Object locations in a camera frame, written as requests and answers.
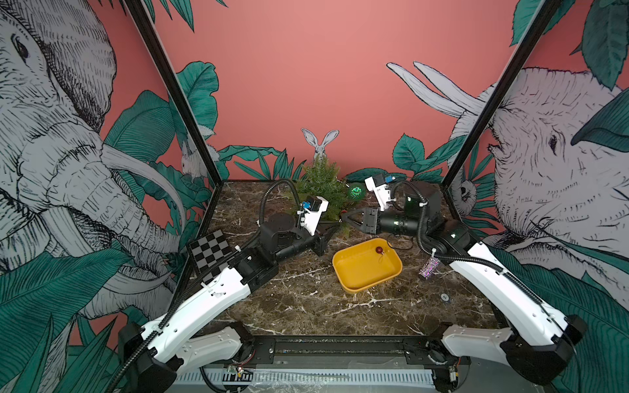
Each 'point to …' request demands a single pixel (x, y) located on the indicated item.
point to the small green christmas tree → (322, 179)
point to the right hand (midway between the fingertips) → (343, 215)
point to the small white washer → (445, 297)
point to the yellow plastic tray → (361, 267)
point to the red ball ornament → (379, 250)
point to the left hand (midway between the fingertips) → (340, 223)
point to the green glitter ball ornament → (357, 191)
